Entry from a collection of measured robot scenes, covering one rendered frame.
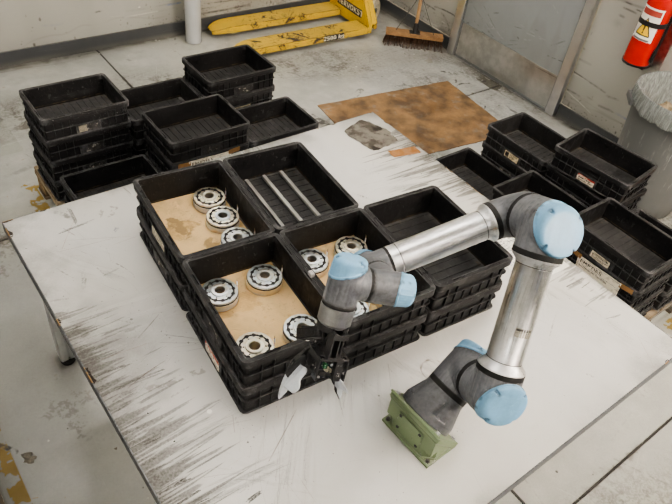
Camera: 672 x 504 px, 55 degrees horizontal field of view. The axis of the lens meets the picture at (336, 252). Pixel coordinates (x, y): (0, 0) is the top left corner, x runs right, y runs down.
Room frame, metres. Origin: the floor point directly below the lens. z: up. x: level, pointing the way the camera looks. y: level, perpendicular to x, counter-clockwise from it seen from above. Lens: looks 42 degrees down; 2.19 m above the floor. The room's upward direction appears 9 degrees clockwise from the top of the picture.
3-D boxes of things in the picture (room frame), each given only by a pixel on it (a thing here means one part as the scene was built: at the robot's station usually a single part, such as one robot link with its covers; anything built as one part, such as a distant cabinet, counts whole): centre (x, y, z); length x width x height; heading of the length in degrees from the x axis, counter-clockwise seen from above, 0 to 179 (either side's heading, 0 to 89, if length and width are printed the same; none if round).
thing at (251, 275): (1.32, 0.19, 0.86); 0.10 x 0.10 x 0.01
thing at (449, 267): (1.56, -0.30, 0.87); 0.40 x 0.30 x 0.11; 38
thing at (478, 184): (2.76, -0.63, 0.26); 0.40 x 0.30 x 0.23; 43
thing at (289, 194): (1.70, 0.19, 0.87); 0.40 x 0.30 x 0.11; 38
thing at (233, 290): (1.24, 0.30, 0.86); 0.10 x 0.10 x 0.01
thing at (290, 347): (1.20, 0.18, 0.92); 0.40 x 0.30 x 0.02; 38
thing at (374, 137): (2.43, -0.06, 0.71); 0.22 x 0.19 x 0.01; 43
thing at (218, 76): (3.08, 0.70, 0.37); 0.40 x 0.30 x 0.45; 133
